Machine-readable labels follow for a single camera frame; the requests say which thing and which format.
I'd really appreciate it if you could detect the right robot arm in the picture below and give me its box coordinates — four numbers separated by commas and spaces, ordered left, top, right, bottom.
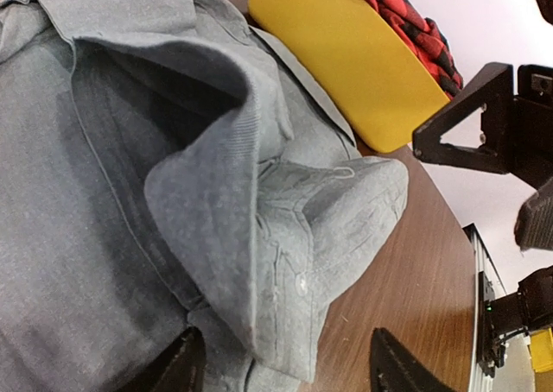
412, 62, 552, 376

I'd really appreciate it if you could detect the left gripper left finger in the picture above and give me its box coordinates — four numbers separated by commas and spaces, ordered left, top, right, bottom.
146, 326, 207, 392

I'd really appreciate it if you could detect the grey long sleeve shirt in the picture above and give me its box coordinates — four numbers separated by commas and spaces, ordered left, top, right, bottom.
1, 0, 408, 391

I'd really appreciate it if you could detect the red black plaid shirt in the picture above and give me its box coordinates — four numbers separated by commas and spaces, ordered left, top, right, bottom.
365, 0, 463, 98

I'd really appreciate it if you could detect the yellow plastic bin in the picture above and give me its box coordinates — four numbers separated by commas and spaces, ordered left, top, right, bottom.
248, 0, 449, 153

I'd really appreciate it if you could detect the front aluminium rail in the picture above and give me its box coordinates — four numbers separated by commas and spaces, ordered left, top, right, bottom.
463, 224, 505, 391

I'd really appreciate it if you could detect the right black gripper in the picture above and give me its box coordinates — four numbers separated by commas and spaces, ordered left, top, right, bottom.
412, 62, 552, 189

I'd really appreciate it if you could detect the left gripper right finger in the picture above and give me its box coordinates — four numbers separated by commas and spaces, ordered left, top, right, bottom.
370, 327, 454, 392

